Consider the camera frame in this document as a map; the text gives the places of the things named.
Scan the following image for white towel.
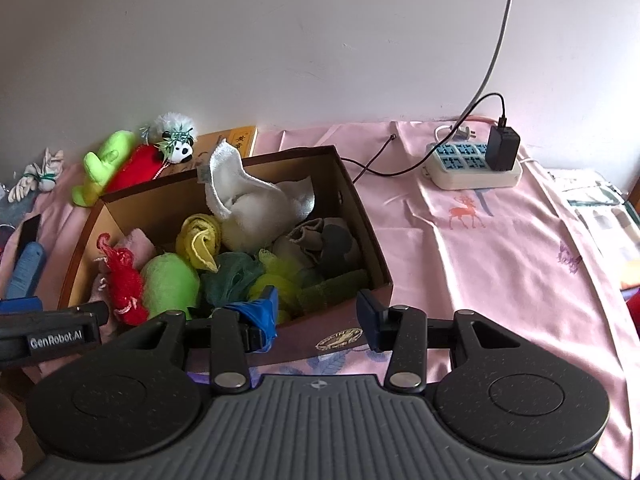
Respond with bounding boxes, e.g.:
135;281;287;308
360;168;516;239
205;140;316;253

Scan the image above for white bunny doll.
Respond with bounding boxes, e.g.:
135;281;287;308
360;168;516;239
37;149;66;193

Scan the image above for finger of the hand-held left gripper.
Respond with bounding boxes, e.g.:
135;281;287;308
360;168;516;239
0;296;45;315

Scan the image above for black smartphone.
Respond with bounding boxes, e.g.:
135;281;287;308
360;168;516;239
17;214;42;266

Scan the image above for red mesh sponge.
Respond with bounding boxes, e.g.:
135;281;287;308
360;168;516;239
96;233;150;327

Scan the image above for yellow flat box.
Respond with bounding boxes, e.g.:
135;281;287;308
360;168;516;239
192;126;258;161

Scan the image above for white gloves bundle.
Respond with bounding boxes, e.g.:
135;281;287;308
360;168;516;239
9;172;41;204

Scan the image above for dark green cloth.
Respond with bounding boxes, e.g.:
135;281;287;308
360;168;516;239
295;270;371;318

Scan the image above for grey sock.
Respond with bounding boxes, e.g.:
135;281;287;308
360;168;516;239
272;217;361;281

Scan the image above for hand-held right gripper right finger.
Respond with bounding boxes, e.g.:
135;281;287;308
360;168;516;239
356;289;521;395

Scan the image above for black charger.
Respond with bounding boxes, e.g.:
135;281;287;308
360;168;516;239
487;125;521;172

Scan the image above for yellow cloth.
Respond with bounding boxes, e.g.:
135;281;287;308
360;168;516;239
175;213;223;273

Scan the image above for black charging cable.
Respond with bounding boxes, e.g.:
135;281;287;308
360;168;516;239
342;92;508;186

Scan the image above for lime yellow plush toy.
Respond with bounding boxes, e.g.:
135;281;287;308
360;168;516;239
71;130;137;207

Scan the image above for white power strip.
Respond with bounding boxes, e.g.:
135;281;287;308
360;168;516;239
425;141;523;191

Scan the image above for brown cardboard box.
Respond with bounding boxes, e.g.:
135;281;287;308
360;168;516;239
57;145;396;366

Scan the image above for red plush toy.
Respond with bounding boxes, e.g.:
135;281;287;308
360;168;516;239
102;142;168;196

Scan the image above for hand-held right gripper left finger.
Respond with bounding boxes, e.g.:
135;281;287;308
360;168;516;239
130;285;279;395

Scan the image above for green plush toy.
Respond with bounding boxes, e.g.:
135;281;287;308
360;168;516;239
140;254;202;318

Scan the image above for blue oval case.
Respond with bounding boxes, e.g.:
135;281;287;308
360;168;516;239
4;241;47;303

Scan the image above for grey power cable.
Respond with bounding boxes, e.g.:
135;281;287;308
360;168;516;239
435;0;521;143

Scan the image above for clear plastic packets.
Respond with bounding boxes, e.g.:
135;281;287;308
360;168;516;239
547;167;640;291

